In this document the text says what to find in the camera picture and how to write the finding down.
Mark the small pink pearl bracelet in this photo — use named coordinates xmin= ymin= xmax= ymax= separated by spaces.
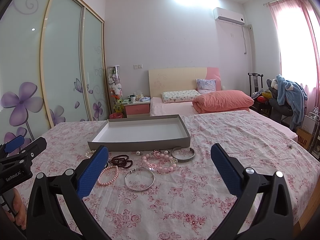
xmin=97 ymin=165 xmax=119 ymax=186

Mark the wide silver cuff bracelet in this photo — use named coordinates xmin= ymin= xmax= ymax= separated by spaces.
xmin=171 ymin=146 xmax=196 ymax=163

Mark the thin silver bangle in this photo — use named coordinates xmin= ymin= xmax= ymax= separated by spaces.
xmin=124 ymin=167 xmax=155 ymax=192

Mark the person's left hand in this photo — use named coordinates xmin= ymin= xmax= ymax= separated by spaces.
xmin=4 ymin=188 xmax=27 ymax=230

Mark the pink floral bedsheet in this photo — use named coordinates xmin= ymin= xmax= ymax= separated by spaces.
xmin=15 ymin=109 xmax=320 ymax=240

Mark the red waste bin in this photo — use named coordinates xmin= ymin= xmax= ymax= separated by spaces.
xmin=109 ymin=112 xmax=123 ymax=119

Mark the grey cardboard tray box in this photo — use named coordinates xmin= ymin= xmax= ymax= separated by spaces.
xmin=87 ymin=115 xmax=190 ymax=152

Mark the folded salmon duvet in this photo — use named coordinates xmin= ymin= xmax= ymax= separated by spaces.
xmin=192 ymin=90 xmax=254 ymax=114

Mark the sliding wardrobe with flower print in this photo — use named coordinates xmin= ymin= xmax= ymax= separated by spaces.
xmin=1 ymin=0 xmax=109 ymax=144

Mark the pink bedside table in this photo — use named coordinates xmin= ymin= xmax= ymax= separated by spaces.
xmin=124 ymin=100 xmax=150 ymax=118

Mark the floral white pillow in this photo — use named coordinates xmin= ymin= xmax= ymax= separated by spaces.
xmin=162 ymin=89 xmax=200 ymax=103

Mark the lilac patterned pillow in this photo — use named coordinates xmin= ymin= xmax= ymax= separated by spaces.
xmin=196 ymin=79 xmax=216 ymax=91

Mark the dark wooden chair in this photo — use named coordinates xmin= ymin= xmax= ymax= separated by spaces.
xmin=247 ymin=73 xmax=264 ymax=96

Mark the pink bed mattress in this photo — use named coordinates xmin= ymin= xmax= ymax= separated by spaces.
xmin=150 ymin=97 xmax=298 ymax=142

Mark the clear tube of plush toys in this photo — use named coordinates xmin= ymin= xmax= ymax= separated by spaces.
xmin=107 ymin=65 xmax=123 ymax=114

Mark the pink curtain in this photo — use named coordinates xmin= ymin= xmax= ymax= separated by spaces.
xmin=268 ymin=0 xmax=319 ymax=112

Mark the cream pink headboard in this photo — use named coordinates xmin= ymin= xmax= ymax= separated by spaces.
xmin=149 ymin=67 xmax=221 ymax=98

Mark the white air conditioner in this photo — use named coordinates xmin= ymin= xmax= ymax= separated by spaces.
xmin=213 ymin=7 xmax=245 ymax=26

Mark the dark red bead bracelet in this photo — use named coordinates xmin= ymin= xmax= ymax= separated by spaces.
xmin=107 ymin=154 xmax=134 ymax=167

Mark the large pink bead necklace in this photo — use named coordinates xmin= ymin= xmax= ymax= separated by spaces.
xmin=141 ymin=149 xmax=178 ymax=175

